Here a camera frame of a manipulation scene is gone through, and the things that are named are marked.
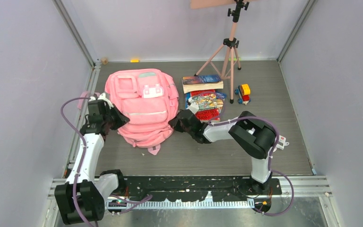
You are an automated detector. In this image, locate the pink student backpack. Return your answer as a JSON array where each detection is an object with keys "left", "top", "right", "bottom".
[{"left": 104, "top": 69, "right": 179, "bottom": 155}]

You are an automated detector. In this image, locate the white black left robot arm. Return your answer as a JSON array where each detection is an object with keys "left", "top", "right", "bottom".
[{"left": 54, "top": 93, "right": 129, "bottom": 227}]

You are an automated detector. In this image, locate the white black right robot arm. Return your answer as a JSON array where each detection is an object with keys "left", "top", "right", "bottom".
[{"left": 168, "top": 109, "right": 280, "bottom": 194}]

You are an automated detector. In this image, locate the red 156-storey treehouse book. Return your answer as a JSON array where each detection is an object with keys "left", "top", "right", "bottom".
[{"left": 185, "top": 89, "right": 226, "bottom": 122}]

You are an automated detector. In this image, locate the blue 91-storey treehouse book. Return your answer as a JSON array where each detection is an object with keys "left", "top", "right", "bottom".
[{"left": 185, "top": 90, "right": 226, "bottom": 110}]

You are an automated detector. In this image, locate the small wooden block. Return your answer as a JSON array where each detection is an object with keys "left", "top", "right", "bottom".
[{"left": 100, "top": 57, "right": 109, "bottom": 65}]

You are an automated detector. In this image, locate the colourful toy block train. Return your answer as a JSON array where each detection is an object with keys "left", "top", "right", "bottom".
[{"left": 234, "top": 84, "right": 251, "bottom": 105}]

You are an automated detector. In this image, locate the pink tripod stand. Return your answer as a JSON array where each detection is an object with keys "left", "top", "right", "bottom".
[{"left": 194, "top": 0, "right": 250, "bottom": 104}]

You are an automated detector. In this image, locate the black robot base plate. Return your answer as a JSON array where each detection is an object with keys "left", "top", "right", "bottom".
[{"left": 114, "top": 175, "right": 282, "bottom": 202}]

